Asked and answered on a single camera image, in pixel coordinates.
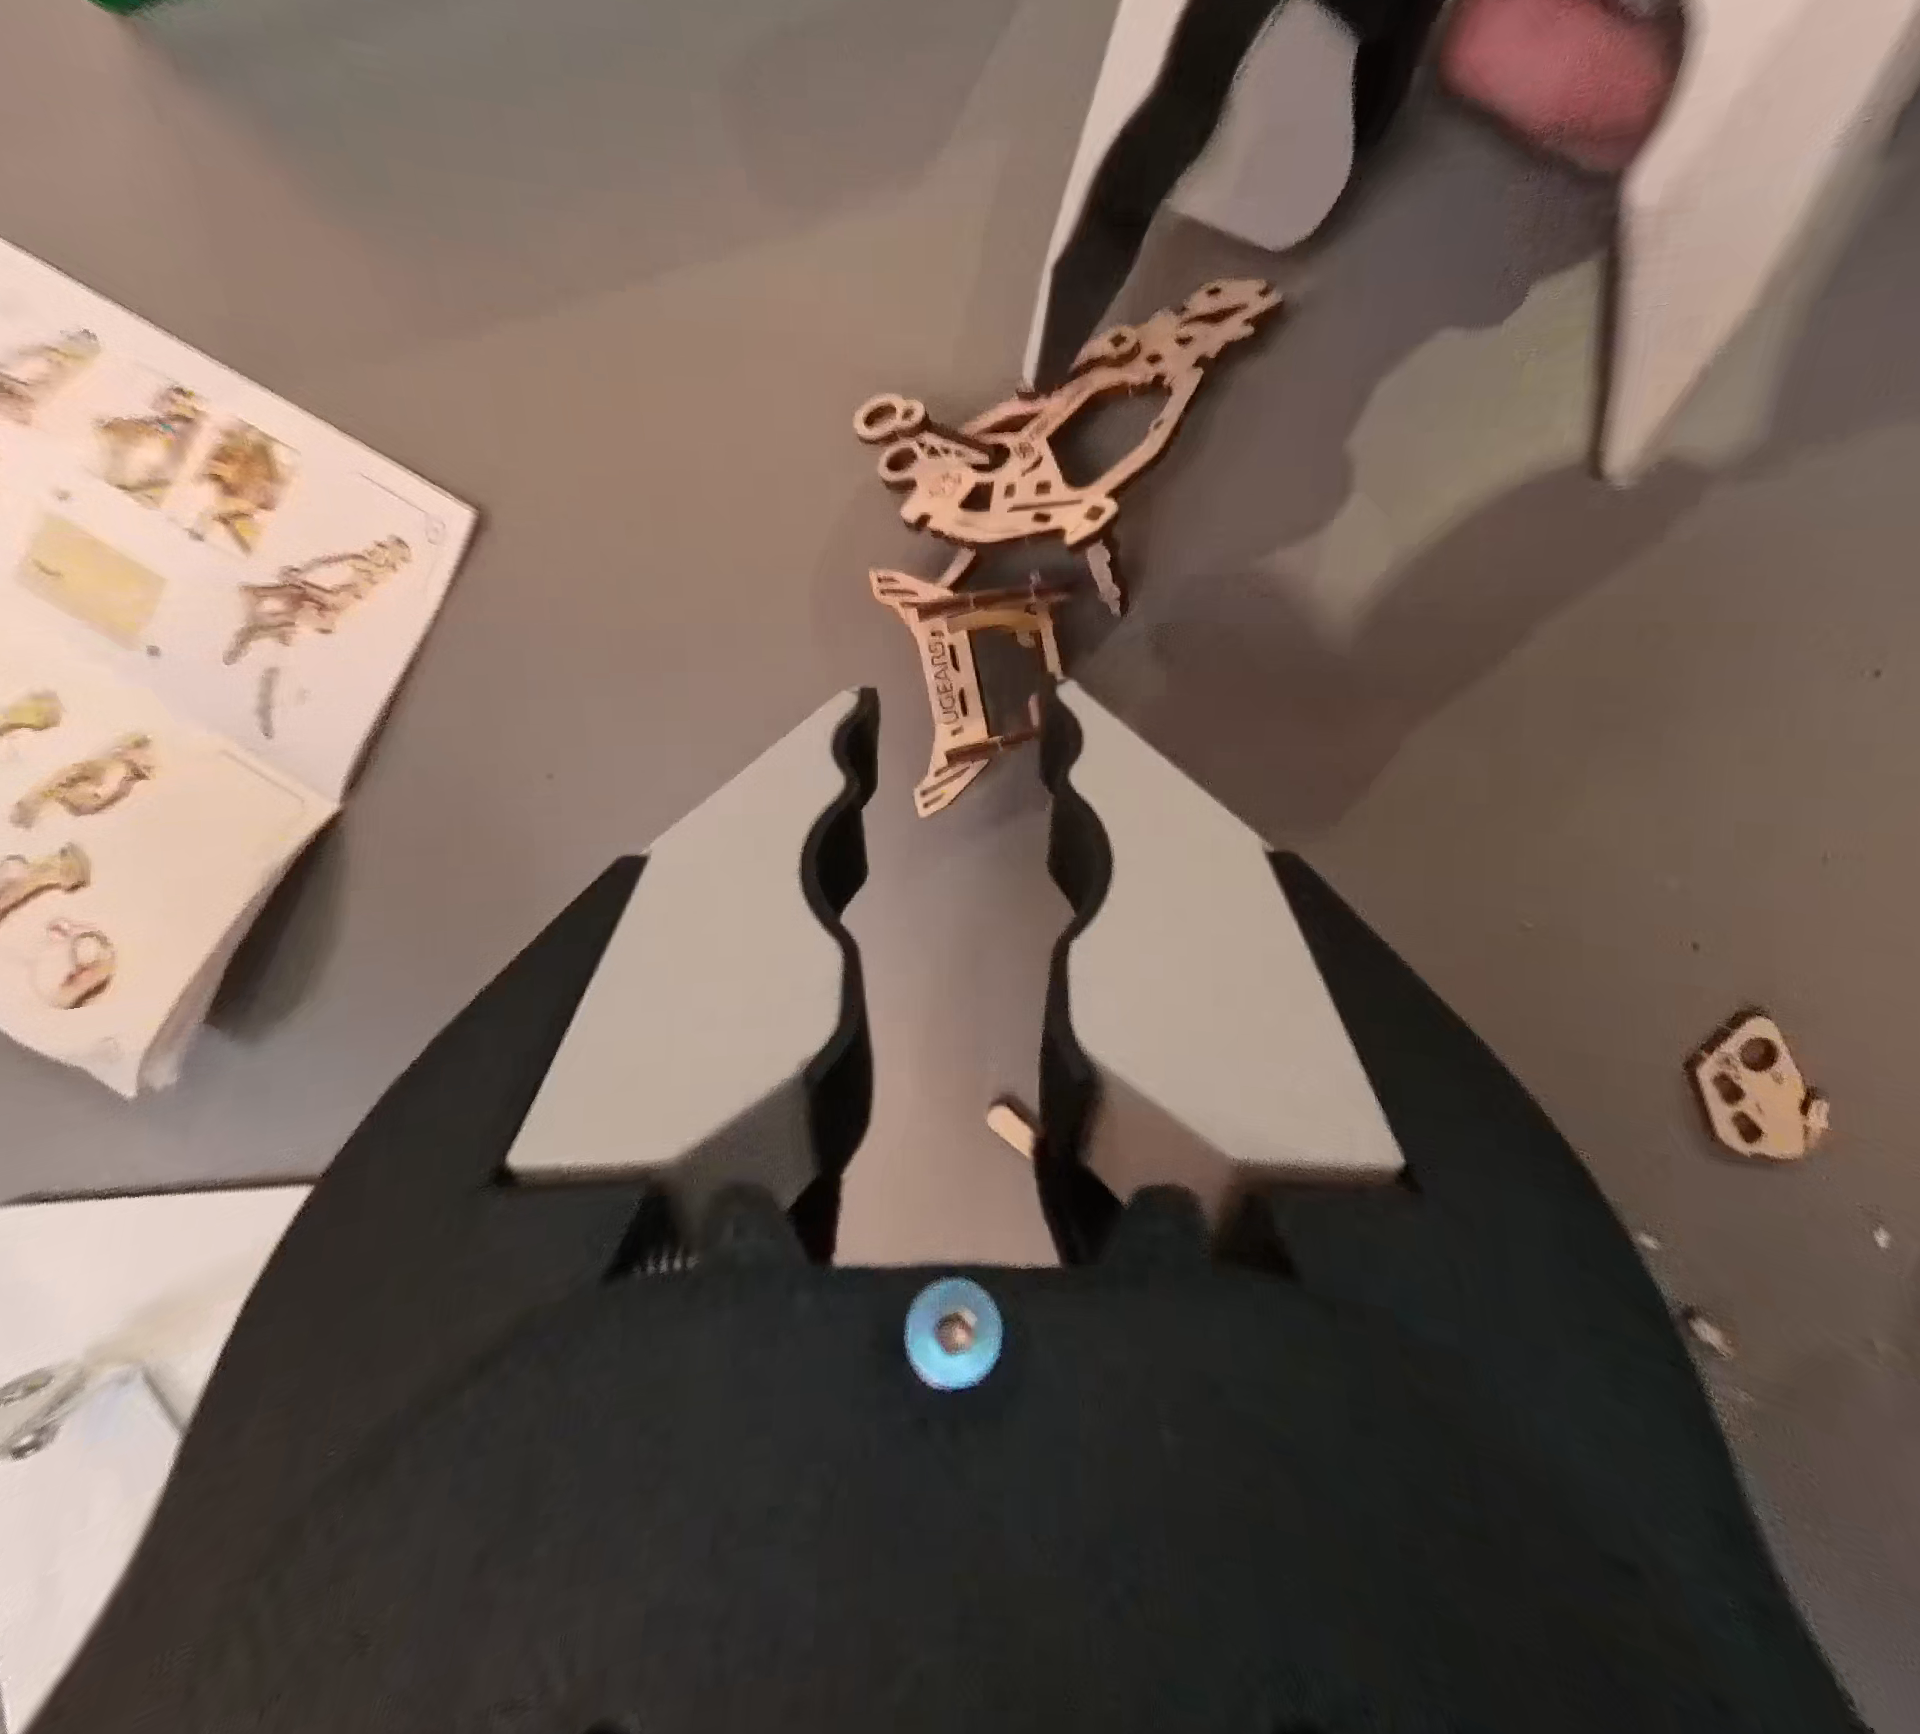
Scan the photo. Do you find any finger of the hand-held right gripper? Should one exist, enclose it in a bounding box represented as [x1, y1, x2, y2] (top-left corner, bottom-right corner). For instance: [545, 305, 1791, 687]
[1025, 0, 1466, 393]
[1591, 0, 1920, 488]

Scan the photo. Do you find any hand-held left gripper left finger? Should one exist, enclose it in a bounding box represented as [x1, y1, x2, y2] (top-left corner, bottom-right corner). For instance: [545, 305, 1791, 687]
[502, 687, 882, 1259]

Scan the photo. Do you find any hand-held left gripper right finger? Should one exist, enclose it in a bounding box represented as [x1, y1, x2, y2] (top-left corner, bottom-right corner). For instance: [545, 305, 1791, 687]
[1038, 680, 1421, 1243]

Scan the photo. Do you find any wooden model side frame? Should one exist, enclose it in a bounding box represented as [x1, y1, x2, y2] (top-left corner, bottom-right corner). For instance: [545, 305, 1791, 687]
[852, 279, 1287, 619]

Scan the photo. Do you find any small wooden plate with holes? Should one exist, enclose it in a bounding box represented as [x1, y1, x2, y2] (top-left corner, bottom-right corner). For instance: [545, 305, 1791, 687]
[1686, 1007, 1832, 1159]

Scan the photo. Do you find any assembly instruction booklet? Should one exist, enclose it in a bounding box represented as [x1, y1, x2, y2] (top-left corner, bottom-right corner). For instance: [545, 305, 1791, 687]
[0, 243, 478, 1100]

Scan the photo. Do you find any white desk stand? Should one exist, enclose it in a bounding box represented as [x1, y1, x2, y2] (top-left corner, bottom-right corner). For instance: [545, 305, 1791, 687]
[0, 1181, 317, 1729]

